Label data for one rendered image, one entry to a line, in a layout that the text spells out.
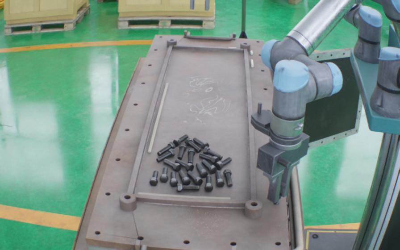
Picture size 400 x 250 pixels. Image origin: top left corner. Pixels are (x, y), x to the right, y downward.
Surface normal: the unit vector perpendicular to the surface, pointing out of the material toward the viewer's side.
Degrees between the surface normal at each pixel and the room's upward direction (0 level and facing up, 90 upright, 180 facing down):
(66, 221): 0
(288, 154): 90
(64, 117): 0
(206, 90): 0
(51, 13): 90
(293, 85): 87
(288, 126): 90
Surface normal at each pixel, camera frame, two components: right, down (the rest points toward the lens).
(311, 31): 0.07, -0.07
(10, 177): 0.02, -0.86
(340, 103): 0.45, 0.46
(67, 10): -0.10, 0.50
